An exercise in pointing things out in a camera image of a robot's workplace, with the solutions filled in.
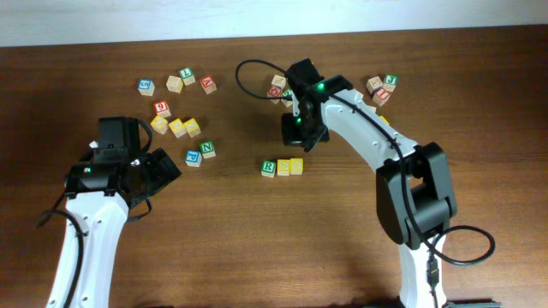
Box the yellow S wooden block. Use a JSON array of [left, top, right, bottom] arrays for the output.
[[277, 159, 291, 176]]

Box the green R wooden block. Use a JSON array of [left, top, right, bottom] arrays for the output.
[[261, 160, 277, 178]]

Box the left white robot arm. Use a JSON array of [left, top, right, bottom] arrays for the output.
[[39, 116, 181, 307]]

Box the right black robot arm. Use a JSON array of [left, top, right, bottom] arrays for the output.
[[282, 59, 496, 307]]

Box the blue P wooden block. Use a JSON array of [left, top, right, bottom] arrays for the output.
[[185, 150, 202, 168]]

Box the green Z wooden block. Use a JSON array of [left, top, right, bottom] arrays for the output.
[[280, 89, 293, 107]]

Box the yellow G wooden block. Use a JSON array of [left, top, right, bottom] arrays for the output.
[[169, 118, 187, 138]]

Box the red Q wooden block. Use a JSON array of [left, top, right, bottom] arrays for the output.
[[267, 85, 283, 104]]

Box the green N wooden block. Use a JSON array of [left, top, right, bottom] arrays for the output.
[[200, 141, 216, 159]]

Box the plain block behind Q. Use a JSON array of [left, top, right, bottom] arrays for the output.
[[271, 74, 287, 89]]

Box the red 6 wooden block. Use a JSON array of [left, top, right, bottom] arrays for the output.
[[153, 100, 171, 118]]

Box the red I wooden block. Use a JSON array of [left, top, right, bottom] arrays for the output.
[[372, 87, 391, 106]]

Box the plain block blue side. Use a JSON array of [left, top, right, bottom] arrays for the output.
[[366, 76, 384, 95]]

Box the blue 5 wooden block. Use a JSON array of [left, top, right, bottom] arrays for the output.
[[138, 79, 155, 97]]

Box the plain wooden block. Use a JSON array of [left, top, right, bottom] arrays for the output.
[[166, 75, 184, 93]]

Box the green J top block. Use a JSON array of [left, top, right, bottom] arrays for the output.
[[383, 74, 398, 92]]

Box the green L wooden block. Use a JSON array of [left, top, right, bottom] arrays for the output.
[[179, 68, 196, 86]]

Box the red 7 wooden block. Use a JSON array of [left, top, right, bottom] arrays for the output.
[[200, 75, 217, 94]]

